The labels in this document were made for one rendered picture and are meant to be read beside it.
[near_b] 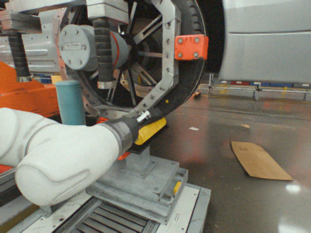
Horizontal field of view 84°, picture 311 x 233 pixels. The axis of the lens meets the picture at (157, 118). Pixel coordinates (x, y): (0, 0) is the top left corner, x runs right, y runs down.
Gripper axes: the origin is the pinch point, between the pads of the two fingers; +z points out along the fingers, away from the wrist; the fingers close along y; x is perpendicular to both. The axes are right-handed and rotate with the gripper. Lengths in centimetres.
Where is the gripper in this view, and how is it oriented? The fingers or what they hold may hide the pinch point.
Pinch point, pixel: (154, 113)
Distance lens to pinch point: 60.5
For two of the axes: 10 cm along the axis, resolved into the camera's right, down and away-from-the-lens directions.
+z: 4.2, -2.8, 8.6
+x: -6.4, -7.6, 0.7
